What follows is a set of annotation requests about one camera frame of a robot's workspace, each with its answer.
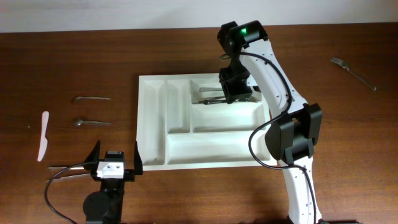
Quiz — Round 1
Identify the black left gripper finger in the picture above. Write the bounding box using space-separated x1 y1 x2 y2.
83 140 101 170
134 142 143 175

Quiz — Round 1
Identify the large metal spoon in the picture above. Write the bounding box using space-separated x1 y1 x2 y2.
198 96 260 105
198 86 262 94

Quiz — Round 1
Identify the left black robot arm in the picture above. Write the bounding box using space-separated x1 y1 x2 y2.
83 141 143 224

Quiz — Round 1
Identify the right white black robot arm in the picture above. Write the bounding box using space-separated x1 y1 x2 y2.
217 21 323 223

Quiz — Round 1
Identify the upper metal table knife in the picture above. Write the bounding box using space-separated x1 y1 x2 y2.
47 166 84 170

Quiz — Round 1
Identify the metal table knife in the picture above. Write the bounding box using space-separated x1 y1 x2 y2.
52 173 90 182
47 166 84 170

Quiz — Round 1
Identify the lower metal table knife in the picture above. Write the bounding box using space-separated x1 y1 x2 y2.
52 173 90 182

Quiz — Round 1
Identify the lower left metal teaspoon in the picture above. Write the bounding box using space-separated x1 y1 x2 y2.
73 118 111 126

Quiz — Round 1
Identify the metal teaspoon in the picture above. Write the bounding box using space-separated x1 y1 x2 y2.
73 96 111 102
73 118 111 126

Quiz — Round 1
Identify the white plastic knife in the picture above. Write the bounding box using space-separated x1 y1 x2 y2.
37 111 50 162

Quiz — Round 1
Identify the upper left metal teaspoon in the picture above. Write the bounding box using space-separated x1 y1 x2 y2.
73 96 111 102

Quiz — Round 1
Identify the white cutlery organizer tray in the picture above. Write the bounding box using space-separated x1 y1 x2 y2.
136 73 276 171

